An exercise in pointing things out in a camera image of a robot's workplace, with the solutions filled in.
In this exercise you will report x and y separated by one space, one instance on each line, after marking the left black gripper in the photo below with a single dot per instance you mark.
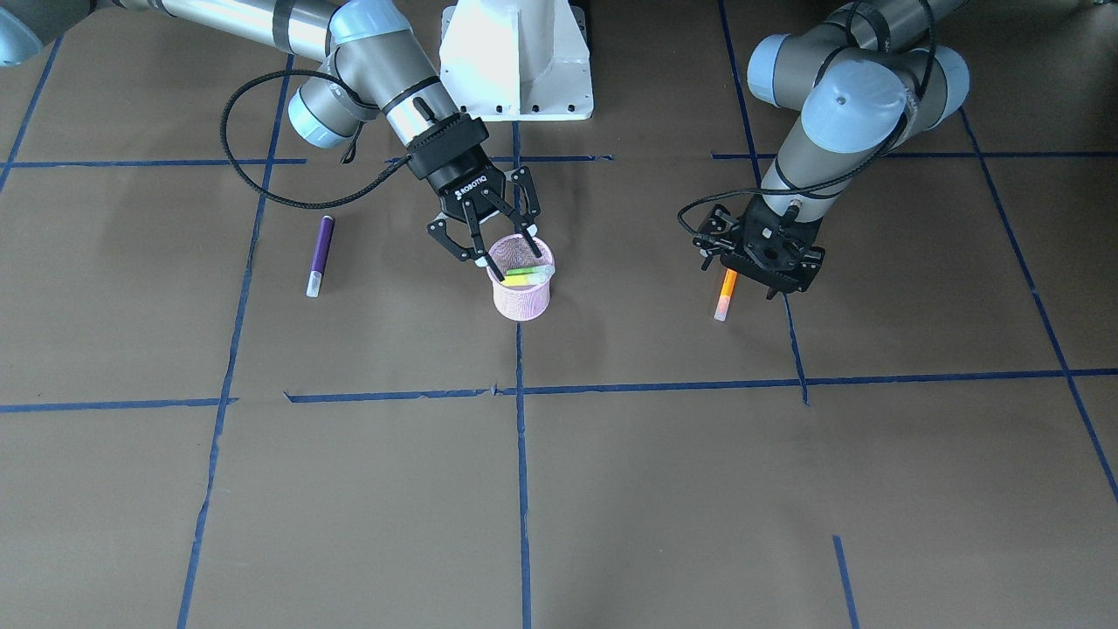
713 237

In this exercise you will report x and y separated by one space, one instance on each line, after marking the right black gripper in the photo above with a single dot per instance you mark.
467 181

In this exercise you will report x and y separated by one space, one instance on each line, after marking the orange highlighter pen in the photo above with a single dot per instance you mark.
726 293

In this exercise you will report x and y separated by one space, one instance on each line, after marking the purple highlighter pen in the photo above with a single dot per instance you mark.
320 257

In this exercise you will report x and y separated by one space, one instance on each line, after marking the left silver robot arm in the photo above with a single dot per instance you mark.
863 82

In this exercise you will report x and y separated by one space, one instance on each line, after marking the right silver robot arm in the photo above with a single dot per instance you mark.
372 65

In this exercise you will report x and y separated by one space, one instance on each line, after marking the pink mesh pen holder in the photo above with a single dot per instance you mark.
525 303

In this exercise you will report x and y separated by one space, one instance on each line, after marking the white pillar with base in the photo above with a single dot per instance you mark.
518 60

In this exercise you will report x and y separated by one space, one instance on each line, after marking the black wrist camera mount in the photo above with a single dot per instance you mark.
720 233

